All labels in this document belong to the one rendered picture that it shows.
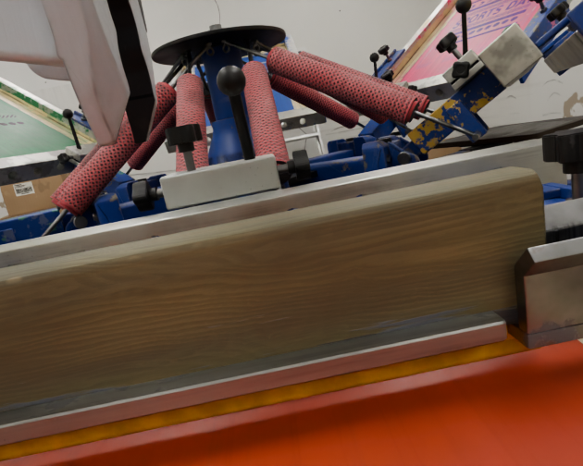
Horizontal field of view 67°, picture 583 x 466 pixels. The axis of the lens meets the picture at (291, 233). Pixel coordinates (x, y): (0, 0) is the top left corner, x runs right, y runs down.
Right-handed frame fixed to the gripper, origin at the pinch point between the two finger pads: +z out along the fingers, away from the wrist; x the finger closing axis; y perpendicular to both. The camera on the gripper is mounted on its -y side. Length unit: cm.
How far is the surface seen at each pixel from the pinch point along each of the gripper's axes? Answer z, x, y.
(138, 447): 16.5, 0.2, 4.2
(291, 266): 8.2, 1.0, -5.5
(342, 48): -60, -412, -98
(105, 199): 8, -61, 25
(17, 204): 22, -368, 209
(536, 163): 9.7, -20.9, -31.2
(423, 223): 7.4, 1.0, -11.9
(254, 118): -1, -53, -5
